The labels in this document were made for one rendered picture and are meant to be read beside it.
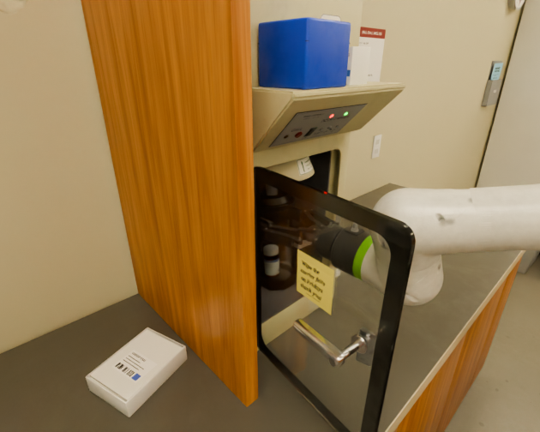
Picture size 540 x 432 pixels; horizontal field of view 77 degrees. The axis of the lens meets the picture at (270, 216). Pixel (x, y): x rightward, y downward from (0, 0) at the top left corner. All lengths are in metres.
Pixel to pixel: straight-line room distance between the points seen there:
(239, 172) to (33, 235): 0.60
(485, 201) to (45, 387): 0.87
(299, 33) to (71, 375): 0.79
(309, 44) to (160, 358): 0.65
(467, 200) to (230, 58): 0.36
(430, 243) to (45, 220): 0.81
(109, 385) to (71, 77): 0.64
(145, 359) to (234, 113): 0.56
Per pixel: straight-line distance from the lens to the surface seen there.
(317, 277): 0.51
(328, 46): 0.55
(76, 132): 0.91
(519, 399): 2.31
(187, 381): 0.80
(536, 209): 0.55
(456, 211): 0.53
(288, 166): 0.72
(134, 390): 0.77
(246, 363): 0.66
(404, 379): 0.84
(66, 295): 1.03
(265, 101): 0.52
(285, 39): 0.54
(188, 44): 0.53
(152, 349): 0.83
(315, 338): 0.49
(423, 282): 0.60
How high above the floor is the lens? 1.54
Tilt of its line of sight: 24 degrees down
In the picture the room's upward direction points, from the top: straight up
